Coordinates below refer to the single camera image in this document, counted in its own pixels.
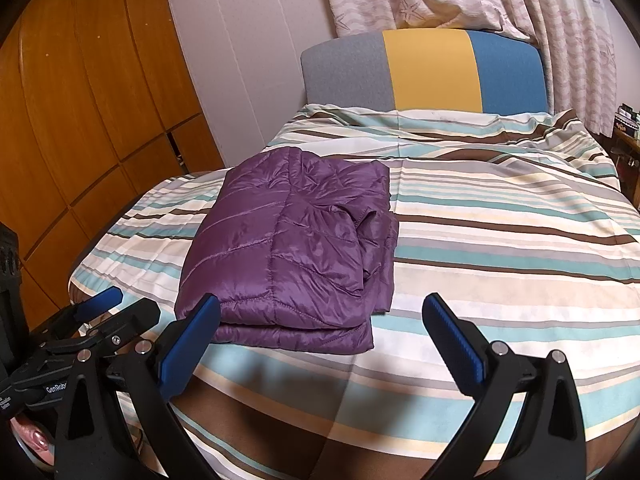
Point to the patterned curtain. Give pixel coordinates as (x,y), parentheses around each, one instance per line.
(575,50)

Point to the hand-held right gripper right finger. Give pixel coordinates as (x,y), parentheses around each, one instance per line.
(456,327)

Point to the black white box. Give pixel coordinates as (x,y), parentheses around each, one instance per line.
(627,119)

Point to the grey yellow blue headboard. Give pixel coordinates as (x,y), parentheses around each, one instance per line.
(425,70)

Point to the pink patterned cloth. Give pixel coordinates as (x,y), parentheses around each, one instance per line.
(32,435)

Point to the wooden wardrobe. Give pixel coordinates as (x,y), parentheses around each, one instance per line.
(100,110)

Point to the striped blanket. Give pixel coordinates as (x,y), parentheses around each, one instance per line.
(500,260)

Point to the purple down jacket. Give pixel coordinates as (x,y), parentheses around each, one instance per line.
(280,250)

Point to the wooden desk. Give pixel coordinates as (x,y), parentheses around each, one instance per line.
(627,160)

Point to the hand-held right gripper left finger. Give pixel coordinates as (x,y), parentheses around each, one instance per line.
(192,340)

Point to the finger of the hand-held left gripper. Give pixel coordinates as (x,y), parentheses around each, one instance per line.
(100,302)
(135,316)

